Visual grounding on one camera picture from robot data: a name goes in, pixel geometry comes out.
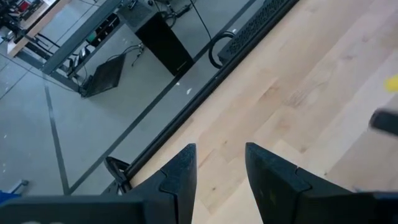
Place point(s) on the light wooden background table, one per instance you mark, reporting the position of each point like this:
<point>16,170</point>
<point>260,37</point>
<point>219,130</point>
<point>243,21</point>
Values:
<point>37,26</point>

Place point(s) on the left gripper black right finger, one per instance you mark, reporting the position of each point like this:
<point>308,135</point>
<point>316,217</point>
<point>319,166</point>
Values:
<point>276,186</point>

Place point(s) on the black computer tower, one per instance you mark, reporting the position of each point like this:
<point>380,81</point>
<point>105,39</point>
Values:
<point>164,43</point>

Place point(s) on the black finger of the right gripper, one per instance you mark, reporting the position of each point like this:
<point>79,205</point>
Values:
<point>385,122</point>

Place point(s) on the metal frame workbench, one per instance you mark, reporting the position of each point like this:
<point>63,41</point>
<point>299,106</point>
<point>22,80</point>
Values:
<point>77,34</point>

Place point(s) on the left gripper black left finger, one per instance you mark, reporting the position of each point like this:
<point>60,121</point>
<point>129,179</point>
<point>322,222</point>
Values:
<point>177,186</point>

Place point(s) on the black table clamp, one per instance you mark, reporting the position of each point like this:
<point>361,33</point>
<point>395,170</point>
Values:
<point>116,171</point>

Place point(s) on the black table edge rail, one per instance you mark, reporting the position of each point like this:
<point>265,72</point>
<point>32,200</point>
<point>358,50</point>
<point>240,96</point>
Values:
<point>199,99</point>

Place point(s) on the black flat panel on floor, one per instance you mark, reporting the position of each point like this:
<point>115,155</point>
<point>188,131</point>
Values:
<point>104,76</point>

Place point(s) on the blue object on floor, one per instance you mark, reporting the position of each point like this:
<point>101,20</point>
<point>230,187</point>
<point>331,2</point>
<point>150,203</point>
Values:
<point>11,194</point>

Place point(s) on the black perforated metal panel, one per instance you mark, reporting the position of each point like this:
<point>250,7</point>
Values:
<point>255,28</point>

